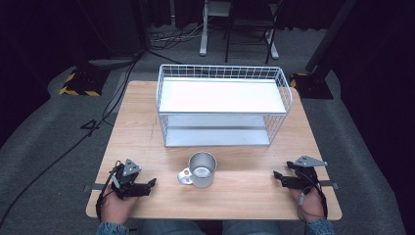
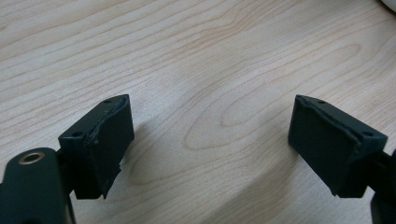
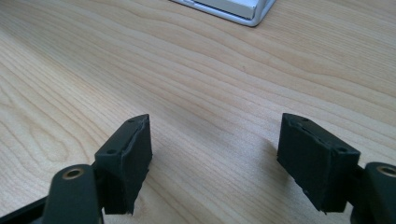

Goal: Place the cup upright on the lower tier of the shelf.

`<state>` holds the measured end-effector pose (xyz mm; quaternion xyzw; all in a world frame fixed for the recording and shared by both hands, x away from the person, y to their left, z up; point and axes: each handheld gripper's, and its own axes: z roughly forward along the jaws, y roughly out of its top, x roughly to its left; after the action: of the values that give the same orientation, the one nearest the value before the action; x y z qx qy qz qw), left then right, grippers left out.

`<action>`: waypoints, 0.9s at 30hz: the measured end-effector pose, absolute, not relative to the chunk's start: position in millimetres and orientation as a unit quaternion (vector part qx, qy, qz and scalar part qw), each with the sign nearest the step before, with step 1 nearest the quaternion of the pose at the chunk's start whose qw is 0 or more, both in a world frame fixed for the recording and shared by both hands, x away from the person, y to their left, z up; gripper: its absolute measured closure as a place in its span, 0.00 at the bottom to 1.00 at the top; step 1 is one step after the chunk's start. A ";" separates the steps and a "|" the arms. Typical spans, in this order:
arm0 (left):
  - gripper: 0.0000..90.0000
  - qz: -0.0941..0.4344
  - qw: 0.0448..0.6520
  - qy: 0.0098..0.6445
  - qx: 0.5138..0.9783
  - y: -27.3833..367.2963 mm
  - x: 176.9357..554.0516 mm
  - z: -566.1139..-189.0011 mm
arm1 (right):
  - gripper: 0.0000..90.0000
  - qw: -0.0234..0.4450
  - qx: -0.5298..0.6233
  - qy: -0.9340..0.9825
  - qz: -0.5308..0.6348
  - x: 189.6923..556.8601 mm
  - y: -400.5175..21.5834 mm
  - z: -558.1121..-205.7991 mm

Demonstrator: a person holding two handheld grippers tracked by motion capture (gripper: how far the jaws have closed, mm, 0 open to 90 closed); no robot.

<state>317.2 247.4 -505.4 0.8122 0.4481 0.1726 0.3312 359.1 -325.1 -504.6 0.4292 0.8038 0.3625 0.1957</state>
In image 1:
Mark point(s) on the white metal stand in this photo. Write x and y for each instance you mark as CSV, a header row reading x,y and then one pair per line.
x,y
208,26

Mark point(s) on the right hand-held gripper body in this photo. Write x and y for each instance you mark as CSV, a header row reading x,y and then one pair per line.
x,y
306,173

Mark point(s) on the metal cup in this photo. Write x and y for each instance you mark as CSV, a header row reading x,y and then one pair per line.
x,y
200,169

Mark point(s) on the person's right hand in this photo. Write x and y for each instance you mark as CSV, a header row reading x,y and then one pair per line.
x,y
310,204

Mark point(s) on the person's right leg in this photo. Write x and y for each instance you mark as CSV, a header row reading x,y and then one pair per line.
x,y
251,228

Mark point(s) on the grey tape strip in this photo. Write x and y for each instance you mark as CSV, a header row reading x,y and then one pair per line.
x,y
329,184
98,187

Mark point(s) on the person's left leg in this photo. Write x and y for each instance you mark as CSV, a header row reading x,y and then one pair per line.
x,y
166,228

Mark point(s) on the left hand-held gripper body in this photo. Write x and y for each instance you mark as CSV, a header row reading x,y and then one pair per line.
x,y
125,181

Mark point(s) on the black metal chair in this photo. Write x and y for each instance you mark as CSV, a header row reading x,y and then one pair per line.
x,y
249,26

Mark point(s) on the black slanted pole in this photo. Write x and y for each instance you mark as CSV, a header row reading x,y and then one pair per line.
x,y
329,36

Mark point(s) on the person's leg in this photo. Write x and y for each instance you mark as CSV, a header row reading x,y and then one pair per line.
x,y
166,228
251,228

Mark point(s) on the black yellow striped stand base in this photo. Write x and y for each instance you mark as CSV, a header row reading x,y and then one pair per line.
x,y
83,81
310,85

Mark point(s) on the person's left hand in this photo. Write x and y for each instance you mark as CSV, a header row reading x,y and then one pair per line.
x,y
115,207

